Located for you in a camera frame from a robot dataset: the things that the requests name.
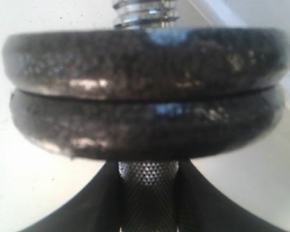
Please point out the chrome threaded dumbbell bar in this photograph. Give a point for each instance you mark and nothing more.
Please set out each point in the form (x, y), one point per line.
(148, 186)

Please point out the black weight plate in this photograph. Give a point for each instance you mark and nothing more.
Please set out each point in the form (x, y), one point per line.
(142, 64)

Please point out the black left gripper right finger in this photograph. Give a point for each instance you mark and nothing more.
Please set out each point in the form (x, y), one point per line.
(203, 208)

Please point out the black weight plate far end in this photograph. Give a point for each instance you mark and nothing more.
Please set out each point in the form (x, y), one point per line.
(141, 131)

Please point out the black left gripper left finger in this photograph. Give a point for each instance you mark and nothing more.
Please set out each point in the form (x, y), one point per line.
(96, 208)

